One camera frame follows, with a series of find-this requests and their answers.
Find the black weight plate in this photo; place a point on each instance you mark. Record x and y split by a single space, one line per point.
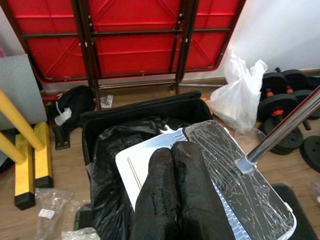
311 155
290 140

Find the dark metal folding frame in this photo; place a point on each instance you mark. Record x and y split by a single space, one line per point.
95 95

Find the red folding table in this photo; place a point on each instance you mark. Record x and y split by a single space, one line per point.
137 42

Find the black dumbbell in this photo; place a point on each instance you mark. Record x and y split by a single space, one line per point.
297 80
277 105

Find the yellow exercise frame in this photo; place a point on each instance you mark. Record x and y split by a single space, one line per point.
42 160

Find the black rubbish bag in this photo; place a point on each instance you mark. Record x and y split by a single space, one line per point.
110 175

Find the clear labelled plastic packet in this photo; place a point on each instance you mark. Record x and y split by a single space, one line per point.
50 205

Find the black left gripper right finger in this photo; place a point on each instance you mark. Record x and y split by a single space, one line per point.
200 205

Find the crumpled clear plastic bag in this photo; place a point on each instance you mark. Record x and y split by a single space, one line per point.
80 235

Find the clear plastic scrap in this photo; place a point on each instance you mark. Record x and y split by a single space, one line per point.
315 190

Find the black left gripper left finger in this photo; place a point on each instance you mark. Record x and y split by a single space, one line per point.
160 195

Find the printed paper scrap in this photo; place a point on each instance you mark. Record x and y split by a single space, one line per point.
106 101

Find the black fabric bin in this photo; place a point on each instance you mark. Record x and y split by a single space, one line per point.
150 107

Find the white plastic bag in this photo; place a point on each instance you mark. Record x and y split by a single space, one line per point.
237 105

